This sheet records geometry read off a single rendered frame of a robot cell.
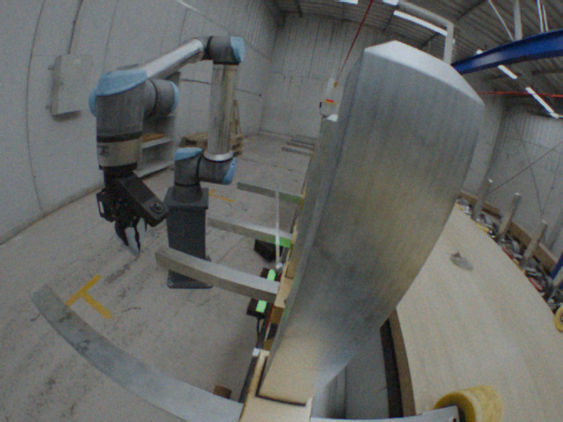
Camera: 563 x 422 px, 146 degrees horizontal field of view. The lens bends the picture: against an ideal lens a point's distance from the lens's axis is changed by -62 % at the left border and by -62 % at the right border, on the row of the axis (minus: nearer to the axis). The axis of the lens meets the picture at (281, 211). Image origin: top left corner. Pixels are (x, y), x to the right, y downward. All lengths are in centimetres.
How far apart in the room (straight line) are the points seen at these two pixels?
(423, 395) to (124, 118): 58
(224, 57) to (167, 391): 98
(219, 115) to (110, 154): 69
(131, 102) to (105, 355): 34
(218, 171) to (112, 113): 80
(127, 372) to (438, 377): 36
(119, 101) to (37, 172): 245
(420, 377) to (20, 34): 304
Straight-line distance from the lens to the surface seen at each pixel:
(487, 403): 29
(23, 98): 271
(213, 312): 141
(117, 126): 39
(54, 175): 289
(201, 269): 42
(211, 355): 126
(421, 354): 37
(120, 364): 22
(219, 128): 103
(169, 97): 50
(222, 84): 99
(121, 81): 39
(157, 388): 20
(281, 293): 38
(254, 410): 18
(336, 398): 59
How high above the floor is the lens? 115
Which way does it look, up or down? 26 degrees down
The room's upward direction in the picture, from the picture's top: 12 degrees clockwise
